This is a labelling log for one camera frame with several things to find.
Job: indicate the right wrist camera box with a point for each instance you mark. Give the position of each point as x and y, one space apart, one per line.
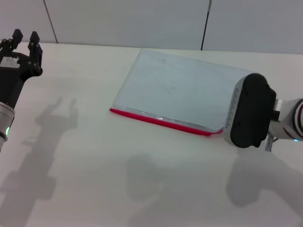
253 111

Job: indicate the clear document bag red zipper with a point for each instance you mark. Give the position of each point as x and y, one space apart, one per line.
175 89

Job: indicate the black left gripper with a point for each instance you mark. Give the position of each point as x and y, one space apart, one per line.
10 75

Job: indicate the metal screw right wrist mount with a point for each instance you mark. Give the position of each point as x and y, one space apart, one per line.
268 143

